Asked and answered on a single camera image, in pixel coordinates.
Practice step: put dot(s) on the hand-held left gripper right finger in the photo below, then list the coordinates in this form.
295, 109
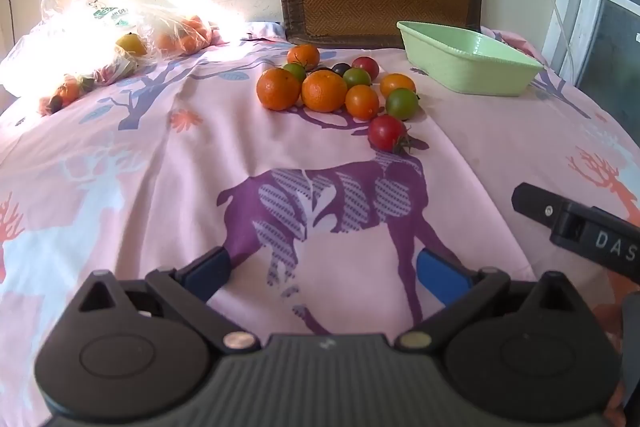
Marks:
440, 277

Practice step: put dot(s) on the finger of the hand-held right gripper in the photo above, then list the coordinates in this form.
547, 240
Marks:
535, 202

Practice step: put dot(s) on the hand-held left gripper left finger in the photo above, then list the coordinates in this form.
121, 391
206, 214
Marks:
205, 272

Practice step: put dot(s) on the light green plastic basin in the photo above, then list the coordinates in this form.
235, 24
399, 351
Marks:
465, 67

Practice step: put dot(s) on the red tomato with stem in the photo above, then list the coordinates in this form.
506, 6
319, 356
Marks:
386, 132

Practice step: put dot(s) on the orange tomato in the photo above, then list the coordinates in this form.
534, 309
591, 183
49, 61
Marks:
362, 102
398, 84

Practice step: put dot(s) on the large tangerine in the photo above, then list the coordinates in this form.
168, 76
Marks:
324, 92
278, 89

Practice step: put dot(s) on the small green tomato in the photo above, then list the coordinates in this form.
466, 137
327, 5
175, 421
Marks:
295, 71

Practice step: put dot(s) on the black cherry tomato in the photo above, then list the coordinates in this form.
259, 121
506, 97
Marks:
341, 68

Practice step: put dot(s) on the small tangerine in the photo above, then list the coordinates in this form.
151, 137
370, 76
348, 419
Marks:
303, 56

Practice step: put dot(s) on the white framed glass door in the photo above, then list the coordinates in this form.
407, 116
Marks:
600, 7

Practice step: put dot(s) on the orange fruit in bag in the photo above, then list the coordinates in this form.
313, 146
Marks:
67, 91

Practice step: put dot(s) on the yellow fruit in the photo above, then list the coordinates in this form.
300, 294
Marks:
131, 43

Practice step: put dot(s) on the white plastic bag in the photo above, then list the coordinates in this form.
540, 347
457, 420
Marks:
60, 42

